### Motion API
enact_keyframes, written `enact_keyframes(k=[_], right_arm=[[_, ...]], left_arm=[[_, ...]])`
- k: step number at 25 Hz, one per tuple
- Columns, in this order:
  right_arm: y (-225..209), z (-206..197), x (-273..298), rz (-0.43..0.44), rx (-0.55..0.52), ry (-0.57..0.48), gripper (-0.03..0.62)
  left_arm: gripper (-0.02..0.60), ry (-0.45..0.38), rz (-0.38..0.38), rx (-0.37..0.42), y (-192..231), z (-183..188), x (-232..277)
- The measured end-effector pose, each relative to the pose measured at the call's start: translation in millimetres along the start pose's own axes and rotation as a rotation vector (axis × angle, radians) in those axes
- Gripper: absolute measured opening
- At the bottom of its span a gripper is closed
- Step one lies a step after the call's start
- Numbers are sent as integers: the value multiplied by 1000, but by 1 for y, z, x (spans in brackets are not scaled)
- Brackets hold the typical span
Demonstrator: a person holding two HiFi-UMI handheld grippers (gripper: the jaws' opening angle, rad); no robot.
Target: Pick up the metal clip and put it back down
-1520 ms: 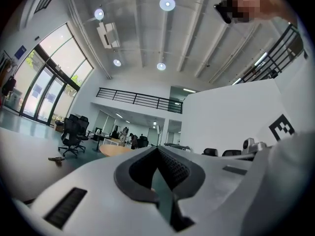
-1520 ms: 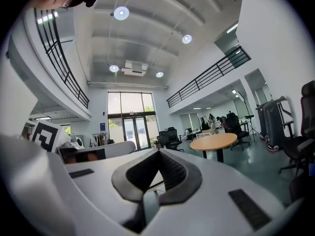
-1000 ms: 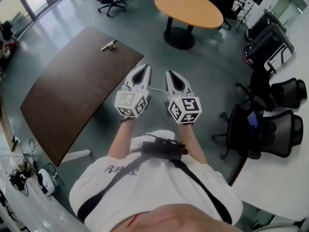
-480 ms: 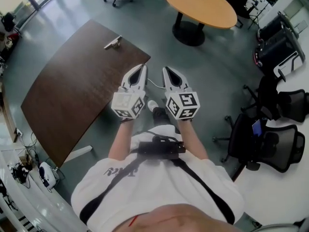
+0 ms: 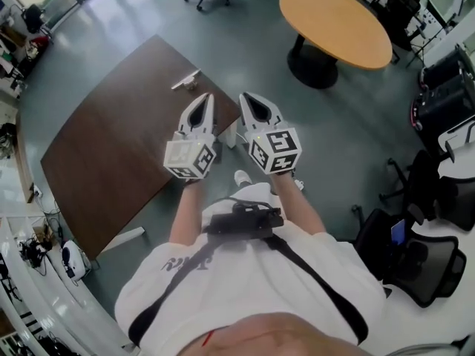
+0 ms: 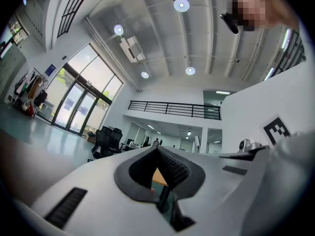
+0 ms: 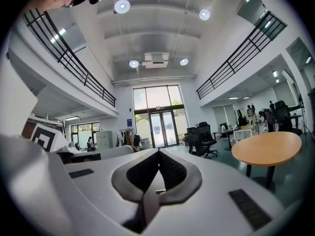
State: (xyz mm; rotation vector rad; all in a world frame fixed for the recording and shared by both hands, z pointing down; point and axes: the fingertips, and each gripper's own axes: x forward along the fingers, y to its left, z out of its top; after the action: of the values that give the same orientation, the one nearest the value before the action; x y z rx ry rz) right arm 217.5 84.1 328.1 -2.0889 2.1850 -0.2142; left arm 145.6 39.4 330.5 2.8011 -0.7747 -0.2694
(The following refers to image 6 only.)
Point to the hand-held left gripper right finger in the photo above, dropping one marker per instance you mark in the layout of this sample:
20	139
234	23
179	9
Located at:
182	173

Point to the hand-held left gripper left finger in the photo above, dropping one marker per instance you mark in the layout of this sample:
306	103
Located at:
137	173

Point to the wooden round table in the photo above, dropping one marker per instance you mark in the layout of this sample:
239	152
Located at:
160	178

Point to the black office chair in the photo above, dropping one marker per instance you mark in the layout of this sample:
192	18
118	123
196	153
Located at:
101	144
116	138

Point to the black balcony railing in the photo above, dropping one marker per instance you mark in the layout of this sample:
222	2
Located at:
172	109

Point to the black-framed glass entrance doors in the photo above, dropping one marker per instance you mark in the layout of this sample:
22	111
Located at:
81	92

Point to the round ceiling lamp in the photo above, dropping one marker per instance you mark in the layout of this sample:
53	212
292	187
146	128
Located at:
181	4
145	74
190	70
118	29

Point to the white ceiling air conditioner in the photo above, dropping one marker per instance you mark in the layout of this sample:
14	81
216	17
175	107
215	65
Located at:
131	48

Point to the clothes rack with garments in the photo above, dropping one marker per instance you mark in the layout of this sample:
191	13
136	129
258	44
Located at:
29	87

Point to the black stair railing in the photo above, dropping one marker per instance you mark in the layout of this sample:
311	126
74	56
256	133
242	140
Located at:
290	55

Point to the black window grille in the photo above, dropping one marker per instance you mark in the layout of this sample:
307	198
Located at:
73	6

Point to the person's head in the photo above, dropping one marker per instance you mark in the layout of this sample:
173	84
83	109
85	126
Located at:
253	6

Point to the grey fisheye camera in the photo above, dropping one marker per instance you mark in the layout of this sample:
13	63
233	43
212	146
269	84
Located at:
246	145

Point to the blue wall sign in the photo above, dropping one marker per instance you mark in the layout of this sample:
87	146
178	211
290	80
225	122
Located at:
50	69

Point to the black head camera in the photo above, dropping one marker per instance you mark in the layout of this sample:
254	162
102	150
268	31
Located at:
230	22

